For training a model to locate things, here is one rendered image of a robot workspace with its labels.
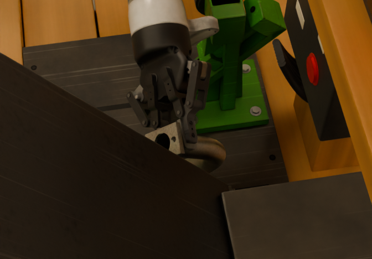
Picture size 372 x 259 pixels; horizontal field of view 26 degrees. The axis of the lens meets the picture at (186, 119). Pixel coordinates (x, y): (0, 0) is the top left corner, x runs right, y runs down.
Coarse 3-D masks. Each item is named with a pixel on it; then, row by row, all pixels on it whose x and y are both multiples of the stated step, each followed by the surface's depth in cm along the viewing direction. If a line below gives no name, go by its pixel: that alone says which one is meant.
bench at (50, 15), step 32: (32, 0) 156; (64, 0) 156; (96, 0) 156; (192, 0) 156; (32, 32) 152; (64, 32) 152; (96, 32) 152; (128, 32) 152; (288, 96) 144; (288, 128) 141; (288, 160) 138
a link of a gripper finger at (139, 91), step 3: (138, 87) 105; (141, 87) 105; (135, 90) 106; (138, 90) 105; (141, 90) 105; (144, 90) 105; (138, 93) 105; (141, 93) 105; (144, 93) 105; (135, 96) 104; (138, 96) 104; (141, 96) 105; (144, 96) 105; (138, 99) 105; (141, 99) 105; (144, 99) 105; (147, 99) 105; (144, 102) 105
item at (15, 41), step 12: (0, 0) 153; (12, 0) 153; (0, 12) 152; (12, 12) 152; (0, 24) 150; (12, 24) 150; (0, 36) 149; (12, 36) 149; (0, 48) 147; (12, 48) 147
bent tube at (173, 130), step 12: (156, 132) 99; (168, 132) 98; (180, 132) 97; (168, 144) 101; (180, 144) 96; (204, 144) 102; (216, 144) 104; (180, 156) 100; (192, 156) 101; (204, 156) 102; (216, 156) 104; (204, 168) 110; (216, 168) 110
